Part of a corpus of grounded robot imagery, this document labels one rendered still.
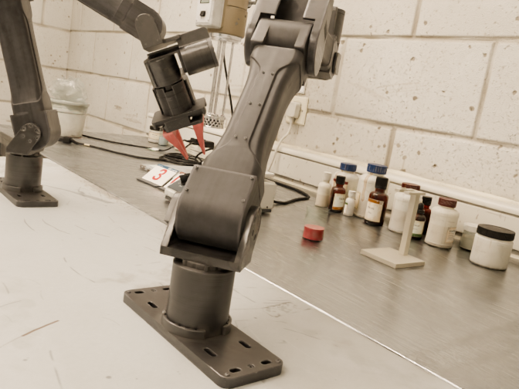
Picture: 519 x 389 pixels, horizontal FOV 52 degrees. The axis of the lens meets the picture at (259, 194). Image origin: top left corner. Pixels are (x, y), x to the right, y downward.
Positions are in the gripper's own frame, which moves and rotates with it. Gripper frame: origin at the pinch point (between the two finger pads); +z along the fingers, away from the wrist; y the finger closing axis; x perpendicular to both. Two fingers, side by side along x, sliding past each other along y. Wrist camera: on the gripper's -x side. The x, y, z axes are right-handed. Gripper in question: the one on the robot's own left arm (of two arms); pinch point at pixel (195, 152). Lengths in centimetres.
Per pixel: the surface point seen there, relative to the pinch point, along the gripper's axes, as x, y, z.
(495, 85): -15, -66, 11
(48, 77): -220, 103, 16
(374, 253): 21.0, -27.1, 19.3
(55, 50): -225, 95, 3
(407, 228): 18.5, -33.9, 18.0
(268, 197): -3.1, -10.9, 16.0
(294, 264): 29.9, -13.6, 10.5
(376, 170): -14.3, -36.4, 22.9
